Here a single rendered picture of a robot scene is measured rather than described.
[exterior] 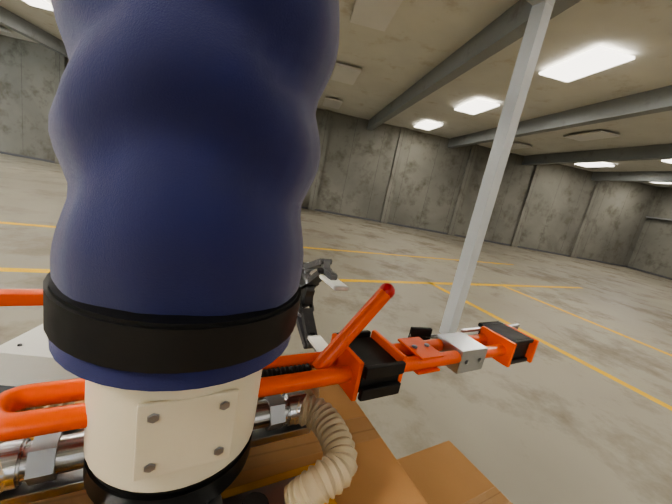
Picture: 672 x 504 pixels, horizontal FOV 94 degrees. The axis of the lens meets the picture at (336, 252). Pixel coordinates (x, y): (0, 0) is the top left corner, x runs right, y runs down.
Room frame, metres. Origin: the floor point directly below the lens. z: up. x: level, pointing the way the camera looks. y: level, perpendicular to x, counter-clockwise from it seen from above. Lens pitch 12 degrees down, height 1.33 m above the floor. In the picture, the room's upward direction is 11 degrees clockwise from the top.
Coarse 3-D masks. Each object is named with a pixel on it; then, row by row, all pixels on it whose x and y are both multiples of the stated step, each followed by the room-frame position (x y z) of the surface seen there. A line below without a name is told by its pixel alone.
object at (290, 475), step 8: (312, 464) 0.35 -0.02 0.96; (288, 472) 0.33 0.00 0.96; (296, 472) 0.33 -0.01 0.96; (264, 480) 0.31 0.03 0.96; (272, 480) 0.31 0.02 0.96; (280, 480) 0.32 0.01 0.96; (288, 480) 0.31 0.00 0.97; (232, 488) 0.30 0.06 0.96; (240, 488) 0.30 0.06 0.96; (248, 488) 0.30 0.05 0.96; (256, 488) 0.30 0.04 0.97; (264, 488) 0.30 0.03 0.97; (272, 488) 0.30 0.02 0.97; (280, 488) 0.30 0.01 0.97; (224, 496) 0.28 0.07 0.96; (232, 496) 0.28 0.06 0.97; (240, 496) 0.28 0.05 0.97; (248, 496) 0.27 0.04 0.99; (256, 496) 0.27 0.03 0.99; (264, 496) 0.27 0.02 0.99; (272, 496) 0.29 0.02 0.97; (280, 496) 0.29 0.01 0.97
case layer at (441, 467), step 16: (432, 448) 0.90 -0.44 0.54; (448, 448) 0.91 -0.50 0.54; (400, 464) 0.81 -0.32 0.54; (416, 464) 0.82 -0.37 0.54; (432, 464) 0.83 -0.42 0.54; (448, 464) 0.84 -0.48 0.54; (464, 464) 0.86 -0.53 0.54; (416, 480) 0.76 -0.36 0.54; (432, 480) 0.77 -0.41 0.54; (448, 480) 0.79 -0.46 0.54; (464, 480) 0.80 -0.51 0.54; (480, 480) 0.81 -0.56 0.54; (432, 496) 0.72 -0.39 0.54; (448, 496) 0.73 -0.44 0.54; (464, 496) 0.74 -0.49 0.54; (480, 496) 0.75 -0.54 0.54; (496, 496) 0.76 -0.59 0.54
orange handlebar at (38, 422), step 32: (320, 352) 0.42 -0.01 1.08; (416, 352) 0.47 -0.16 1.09; (448, 352) 0.50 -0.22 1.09; (32, 384) 0.26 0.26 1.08; (64, 384) 0.27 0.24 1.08; (288, 384) 0.34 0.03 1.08; (320, 384) 0.36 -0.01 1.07; (0, 416) 0.22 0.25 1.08; (32, 416) 0.23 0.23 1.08; (64, 416) 0.23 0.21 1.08
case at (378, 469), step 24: (336, 384) 0.55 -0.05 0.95; (336, 408) 0.48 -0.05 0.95; (360, 408) 0.50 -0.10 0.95; (312, 432) 0.42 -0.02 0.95; (360, 432) 0.44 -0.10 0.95; (264, 456) 0.36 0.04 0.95; (288, 456) 0.37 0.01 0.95; (312, 456) 0.38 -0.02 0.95; (360, 456) 0.39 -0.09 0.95; (384, 456) 0.40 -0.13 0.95; (240, 480) 0.32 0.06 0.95; (360, 480) 0.36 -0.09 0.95; (384, 480) 0.36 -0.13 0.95; (408, 480) 0.37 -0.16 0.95
